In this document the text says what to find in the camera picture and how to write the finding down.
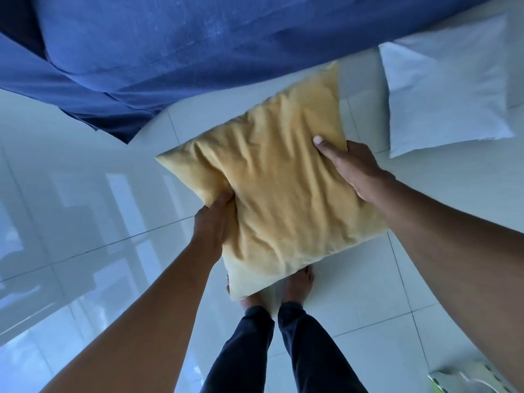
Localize person's left hand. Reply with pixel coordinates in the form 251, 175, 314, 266
191, 188, 236, 266

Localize person's right hand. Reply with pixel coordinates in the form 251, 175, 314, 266
313, 135, 396, 204

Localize yellow pillow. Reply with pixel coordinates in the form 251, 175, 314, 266
156, 60, 389, 302

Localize person's right forearm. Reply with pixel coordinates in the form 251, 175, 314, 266
370, 172, 524, 389

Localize person's left forearm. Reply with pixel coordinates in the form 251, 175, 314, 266
41, 241, 218, 393

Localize person's left foot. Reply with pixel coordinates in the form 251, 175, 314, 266
226, 275, 267, 311

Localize person's foot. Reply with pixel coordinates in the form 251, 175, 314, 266
226, 275, 267, 311
282, 264, 315, 306

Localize person's right foot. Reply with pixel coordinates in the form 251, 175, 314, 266
282, 264, 315, 306

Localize white pillow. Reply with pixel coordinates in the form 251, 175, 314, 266
378, 13, 516, 159

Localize blue bed sheet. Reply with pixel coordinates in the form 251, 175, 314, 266
0, 0, 502, 144

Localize person's dark trousers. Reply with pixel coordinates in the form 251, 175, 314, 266
200, 301, 368, 393

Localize white green patterned object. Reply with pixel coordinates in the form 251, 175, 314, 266
427, 360, 515, 393

